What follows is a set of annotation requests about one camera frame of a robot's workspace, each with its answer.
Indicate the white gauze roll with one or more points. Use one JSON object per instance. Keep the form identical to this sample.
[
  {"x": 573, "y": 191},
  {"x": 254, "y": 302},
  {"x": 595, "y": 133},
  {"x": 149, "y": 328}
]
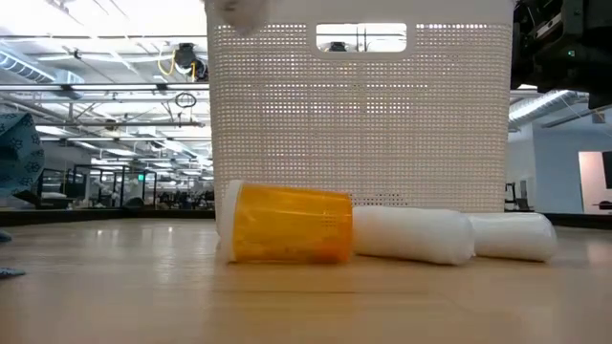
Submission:
[
  {"x": 411, "y": 234},
  {"x": 516, "y": 236}
]

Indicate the white perforated plastic basket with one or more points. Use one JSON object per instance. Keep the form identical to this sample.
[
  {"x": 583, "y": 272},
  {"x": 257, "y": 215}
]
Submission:
[{"x": 358, "y": 134}]

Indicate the orange pill bottle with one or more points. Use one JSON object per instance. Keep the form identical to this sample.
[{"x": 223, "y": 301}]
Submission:
[{"x": 291, "y": 224}]

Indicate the white panel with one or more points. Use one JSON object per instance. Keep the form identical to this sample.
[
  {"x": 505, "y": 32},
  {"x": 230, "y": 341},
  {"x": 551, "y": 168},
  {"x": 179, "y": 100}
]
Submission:
[{"x": 593, "y": 186}]

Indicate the black framed glass partition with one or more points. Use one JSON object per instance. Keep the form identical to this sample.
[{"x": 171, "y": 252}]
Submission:
[{"x": 95, "y": 188}]

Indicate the teal patterned cloth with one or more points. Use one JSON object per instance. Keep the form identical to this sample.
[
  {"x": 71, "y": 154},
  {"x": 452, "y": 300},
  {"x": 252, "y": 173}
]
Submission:
[{"x": 21, "y": 153}]

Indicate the silver ceiling duct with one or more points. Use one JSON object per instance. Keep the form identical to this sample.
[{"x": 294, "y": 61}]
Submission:
[{"x": 540, "y": 105}]

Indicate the black aluminium table frame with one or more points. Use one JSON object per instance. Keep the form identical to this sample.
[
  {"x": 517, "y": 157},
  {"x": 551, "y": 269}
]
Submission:
[{"x": 95, "y": 216}]

